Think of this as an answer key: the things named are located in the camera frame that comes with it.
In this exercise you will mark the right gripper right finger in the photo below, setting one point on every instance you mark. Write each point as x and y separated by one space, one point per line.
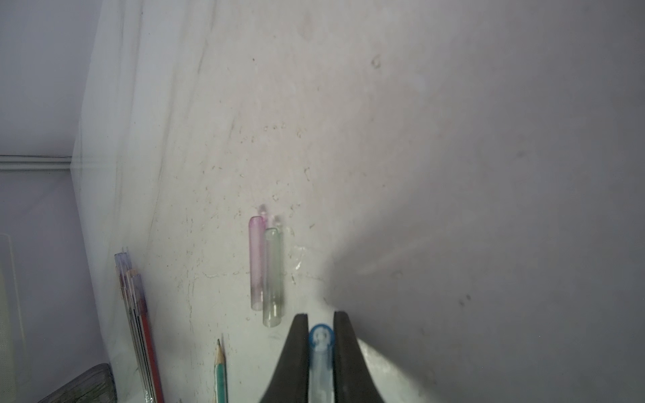
352 380

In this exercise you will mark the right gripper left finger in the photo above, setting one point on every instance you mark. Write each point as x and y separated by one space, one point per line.
290 381

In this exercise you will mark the blue transparent pencil cap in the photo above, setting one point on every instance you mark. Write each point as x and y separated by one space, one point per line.
321 369

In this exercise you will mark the green transparent pencil cap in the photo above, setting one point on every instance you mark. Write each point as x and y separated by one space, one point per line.
273 297

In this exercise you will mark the pink transparent pencil cap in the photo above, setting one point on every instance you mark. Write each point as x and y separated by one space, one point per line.
257 227

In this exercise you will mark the dark ribbed vase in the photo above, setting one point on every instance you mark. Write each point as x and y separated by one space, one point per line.
95 385

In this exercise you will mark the aluminium frame profile back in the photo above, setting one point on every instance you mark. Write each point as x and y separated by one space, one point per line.
27 163

